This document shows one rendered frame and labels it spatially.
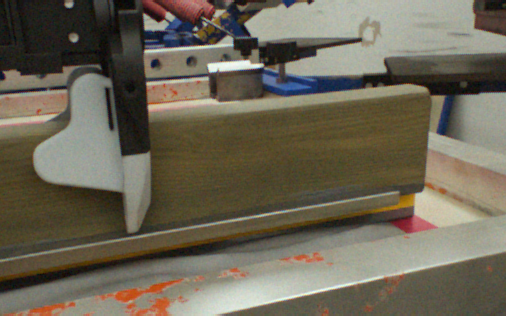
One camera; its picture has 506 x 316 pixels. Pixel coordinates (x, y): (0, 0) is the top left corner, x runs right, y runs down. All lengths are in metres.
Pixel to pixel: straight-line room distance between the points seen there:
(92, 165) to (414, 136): 0.22
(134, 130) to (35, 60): 0.06
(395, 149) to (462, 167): 0.09
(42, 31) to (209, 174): 0.12
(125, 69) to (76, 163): 0.06
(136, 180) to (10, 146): 0.07
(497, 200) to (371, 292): 0.20
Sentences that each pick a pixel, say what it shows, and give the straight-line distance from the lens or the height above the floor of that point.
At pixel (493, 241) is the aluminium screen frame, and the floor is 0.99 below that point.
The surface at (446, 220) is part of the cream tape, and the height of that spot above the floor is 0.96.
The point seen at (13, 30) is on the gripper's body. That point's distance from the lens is 0.29.
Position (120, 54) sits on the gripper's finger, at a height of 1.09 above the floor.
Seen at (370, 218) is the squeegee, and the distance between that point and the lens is 0.40.
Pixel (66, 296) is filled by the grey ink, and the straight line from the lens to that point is 0.33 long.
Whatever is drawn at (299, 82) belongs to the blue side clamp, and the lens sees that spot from 0.80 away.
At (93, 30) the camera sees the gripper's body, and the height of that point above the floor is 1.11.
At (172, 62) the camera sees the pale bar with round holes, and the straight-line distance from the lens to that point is 1.03.
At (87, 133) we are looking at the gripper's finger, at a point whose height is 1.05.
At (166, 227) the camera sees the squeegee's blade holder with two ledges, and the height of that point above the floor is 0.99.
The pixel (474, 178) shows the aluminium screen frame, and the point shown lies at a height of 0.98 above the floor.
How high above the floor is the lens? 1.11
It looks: 19 degrees down
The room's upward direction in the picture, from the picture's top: 3 degrees counter-clockwise
